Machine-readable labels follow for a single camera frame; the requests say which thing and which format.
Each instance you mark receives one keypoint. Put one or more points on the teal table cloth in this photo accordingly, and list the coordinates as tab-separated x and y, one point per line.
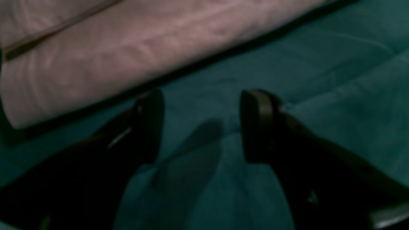
342	71

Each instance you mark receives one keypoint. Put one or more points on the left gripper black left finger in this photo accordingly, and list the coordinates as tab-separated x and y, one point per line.
81	187

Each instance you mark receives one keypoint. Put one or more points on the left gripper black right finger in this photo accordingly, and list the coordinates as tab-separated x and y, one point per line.
326	186

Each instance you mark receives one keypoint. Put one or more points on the pink T-shirt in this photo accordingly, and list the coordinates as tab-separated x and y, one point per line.
63	55

